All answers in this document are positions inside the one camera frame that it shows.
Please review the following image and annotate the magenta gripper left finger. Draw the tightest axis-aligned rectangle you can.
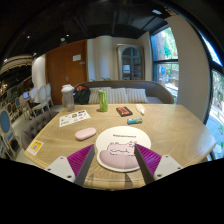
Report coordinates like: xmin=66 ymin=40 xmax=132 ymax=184
xmin=44 ymin=143 xmax=96 ymax=187

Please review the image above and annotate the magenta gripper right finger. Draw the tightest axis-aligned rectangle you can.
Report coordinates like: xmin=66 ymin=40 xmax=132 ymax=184
xmin=133 ymin=143 xmax=184 ymax=185

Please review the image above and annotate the pink computer mouse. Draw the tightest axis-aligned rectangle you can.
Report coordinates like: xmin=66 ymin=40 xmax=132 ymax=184
xmin=75 ymin=128 xmax=96 ymax=141

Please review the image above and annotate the white hippo mouse pad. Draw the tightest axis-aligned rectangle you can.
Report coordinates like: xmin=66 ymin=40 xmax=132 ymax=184
xmin=96 ymin=126 xmax=151 ymax=172

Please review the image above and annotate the small green blue tube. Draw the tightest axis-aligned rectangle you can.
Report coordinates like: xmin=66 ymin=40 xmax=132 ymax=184
xmin=127 ymin=118 xmax=143 ymax=125

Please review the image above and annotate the printed menu card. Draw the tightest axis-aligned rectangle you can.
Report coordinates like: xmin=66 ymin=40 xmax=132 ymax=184
xmin=59 ymin=110 xmax=90 ymax=127

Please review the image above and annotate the yellow QR code sticker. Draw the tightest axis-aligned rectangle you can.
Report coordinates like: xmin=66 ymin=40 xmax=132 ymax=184
xmin=27 ymin=140 xmax=44 ymax=155

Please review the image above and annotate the clear plastic wrapper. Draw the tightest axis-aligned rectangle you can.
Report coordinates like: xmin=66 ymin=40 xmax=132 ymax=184
xmin=136 ymin=104 xmax=145 ymax=115

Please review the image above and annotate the black red card box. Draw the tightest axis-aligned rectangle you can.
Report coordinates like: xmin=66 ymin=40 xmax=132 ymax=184
xmin=116 ymin=107 xmax=132 ymax=117

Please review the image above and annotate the grey tufted bench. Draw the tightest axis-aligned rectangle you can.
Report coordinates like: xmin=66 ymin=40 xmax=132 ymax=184
xmin=21 ymin=111 xmax=57 ymax=149

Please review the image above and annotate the green drink bottle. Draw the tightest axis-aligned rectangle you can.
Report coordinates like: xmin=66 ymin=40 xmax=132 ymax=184
xmin=98 ymin=90 xmax=108 ymax=112

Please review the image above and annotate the striped cushion left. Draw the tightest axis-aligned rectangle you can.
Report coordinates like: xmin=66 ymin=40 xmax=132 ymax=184
xmin=89 ymin=87 xmax=113 ymax=104

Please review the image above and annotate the striped cushion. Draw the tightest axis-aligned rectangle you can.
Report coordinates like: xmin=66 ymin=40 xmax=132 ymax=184
xmin=108 ymin=88 xmax=128 ymax=104
xmin=89 ymin=87 xmax=113 ymax=104
xmin=126 ymin=88 xmax=148 ymax=104

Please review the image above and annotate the striped cushion right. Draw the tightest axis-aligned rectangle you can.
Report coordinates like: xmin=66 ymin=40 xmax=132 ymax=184
xmin=126 ymin=88 xmax=148 ymax=104

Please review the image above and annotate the black backpack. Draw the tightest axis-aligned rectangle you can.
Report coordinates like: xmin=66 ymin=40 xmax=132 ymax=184
xmin=73 ymin=85 xmax=90 ymax=105

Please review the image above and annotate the white dining chair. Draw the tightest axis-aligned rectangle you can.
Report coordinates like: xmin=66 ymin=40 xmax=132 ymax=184
xmin=32 ymin=86 xmax=49 ymax=116

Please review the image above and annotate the striped cushion middle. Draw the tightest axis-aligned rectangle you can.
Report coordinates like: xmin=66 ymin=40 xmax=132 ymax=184
xmin=108 ymin=88 xmax=128 ymax=104

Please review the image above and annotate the clear plastic water bottle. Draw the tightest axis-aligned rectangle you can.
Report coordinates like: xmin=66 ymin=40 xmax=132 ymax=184
xmin=61 ymin=85 xmax=74 ymax=112

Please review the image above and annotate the blue white chair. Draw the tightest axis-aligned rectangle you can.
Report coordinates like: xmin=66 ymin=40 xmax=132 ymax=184
xmin=0 ymin=110 xmax=21 ymax=159

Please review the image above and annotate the seated person in white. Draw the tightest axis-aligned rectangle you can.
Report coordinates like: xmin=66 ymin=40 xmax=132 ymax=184
xmin=28 ymin=82 xmax=40 ymax=108

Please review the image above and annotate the orange wooden door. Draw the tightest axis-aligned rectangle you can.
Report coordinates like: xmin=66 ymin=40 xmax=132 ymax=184
xmin=45 ymin=40 xmax=88 ymax=105

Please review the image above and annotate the arched wall mirror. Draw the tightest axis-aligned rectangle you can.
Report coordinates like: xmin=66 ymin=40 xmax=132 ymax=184
xmin=117 ymin=44 xmax=145 ymax=81

